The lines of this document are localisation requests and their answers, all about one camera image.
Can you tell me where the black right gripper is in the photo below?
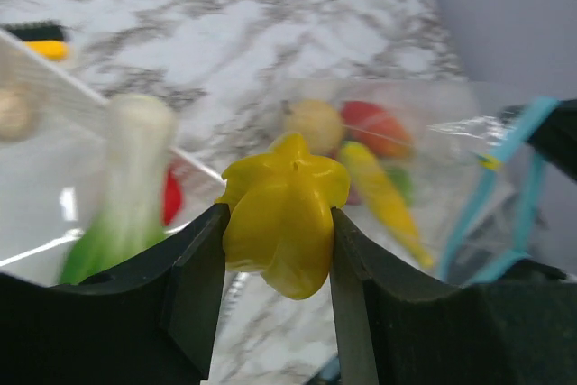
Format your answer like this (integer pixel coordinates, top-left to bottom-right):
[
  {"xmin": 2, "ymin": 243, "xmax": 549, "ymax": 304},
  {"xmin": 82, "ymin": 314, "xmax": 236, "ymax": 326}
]
[{"xmin": 527, "ymin": 99, "xmax": 577, "ymax": 178}]

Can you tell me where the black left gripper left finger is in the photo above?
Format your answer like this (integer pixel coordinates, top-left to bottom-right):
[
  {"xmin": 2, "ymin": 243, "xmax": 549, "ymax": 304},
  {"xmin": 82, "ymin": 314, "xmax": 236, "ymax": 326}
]
[{"xmin": 1, "ymin": 205, "xmax": 229, "ymax": 384}]

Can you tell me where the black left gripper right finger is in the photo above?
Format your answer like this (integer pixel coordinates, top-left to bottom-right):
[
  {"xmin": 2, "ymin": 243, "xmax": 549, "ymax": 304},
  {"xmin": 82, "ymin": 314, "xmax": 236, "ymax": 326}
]
[{"xmin": 330, "ymin": 209, "xmax": 576, "ymax": 384}]

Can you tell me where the clear zip top bag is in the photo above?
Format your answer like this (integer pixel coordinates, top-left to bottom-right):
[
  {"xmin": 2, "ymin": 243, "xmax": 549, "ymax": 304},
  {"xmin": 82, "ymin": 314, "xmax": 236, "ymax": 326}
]
[{"xmin": 261, "ymin": 78, "xmax": 562, "ymax": 285}]

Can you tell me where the red toy apple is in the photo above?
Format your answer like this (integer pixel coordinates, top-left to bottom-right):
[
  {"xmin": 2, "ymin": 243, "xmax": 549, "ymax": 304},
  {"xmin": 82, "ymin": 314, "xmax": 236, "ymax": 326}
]
[{"xmin": 163, "ymin": 170, "xmax": 183, "ymax": 226}]

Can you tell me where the yellow toy starfruit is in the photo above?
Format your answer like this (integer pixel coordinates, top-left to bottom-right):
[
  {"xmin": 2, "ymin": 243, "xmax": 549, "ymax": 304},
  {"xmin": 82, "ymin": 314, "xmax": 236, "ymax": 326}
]
[{"xmin": 217, "ymin": 133, "xmax": 351, "ymax": 300}]

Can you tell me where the yellow toy banana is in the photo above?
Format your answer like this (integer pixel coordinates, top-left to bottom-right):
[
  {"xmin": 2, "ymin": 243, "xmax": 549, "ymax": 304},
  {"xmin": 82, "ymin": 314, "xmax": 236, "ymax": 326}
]
[{"xmin": 338, "ymin": 141, "xmax": 435, "ymax": 269}]

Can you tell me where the orange red toy mango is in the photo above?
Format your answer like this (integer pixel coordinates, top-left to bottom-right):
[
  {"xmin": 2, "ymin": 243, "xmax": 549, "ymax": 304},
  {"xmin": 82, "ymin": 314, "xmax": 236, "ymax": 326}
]
[{"xmin": 341, "ymin": 101, "xmax": 413, "ymax": 159}]

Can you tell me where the yellow toy lemon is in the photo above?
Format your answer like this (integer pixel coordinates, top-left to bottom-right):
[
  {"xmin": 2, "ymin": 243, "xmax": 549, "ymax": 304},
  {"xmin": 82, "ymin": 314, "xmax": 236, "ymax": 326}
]
[{"xmin": 282, "ymin": 99, "xmax": 345, "ymax": 154}]

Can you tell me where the white toy leek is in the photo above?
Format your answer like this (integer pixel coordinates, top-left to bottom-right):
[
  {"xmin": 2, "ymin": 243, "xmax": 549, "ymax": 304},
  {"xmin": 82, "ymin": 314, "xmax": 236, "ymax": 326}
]
[{"xmin": 59, "ymin": 94, "xmax": 177, "ymax": 284}]

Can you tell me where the white perforated plastic basket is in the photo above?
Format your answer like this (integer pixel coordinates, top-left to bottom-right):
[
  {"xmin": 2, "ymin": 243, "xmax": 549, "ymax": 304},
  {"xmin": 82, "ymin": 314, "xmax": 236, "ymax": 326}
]
[{"xmin": 1, "ymin": 33, "xmax": 224, "ymax": 287}]

